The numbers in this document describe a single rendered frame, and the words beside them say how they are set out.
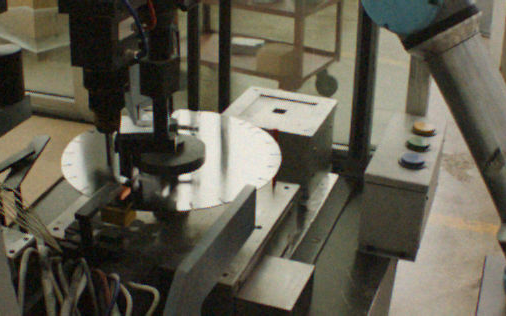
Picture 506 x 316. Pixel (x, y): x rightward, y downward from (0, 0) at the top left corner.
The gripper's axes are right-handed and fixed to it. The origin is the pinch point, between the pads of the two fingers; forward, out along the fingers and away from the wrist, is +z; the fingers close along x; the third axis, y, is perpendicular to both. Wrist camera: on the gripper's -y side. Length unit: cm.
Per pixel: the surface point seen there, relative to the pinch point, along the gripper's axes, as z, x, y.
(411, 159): 8.5, 17.5, 41.3
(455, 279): 44, 148, 53
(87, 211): 14.3, -23.1, 3.1
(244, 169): 9.3, -2.0, 17.8
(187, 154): 6.5, -2.7, 9.7
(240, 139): 4.1, 6.1, 15.4
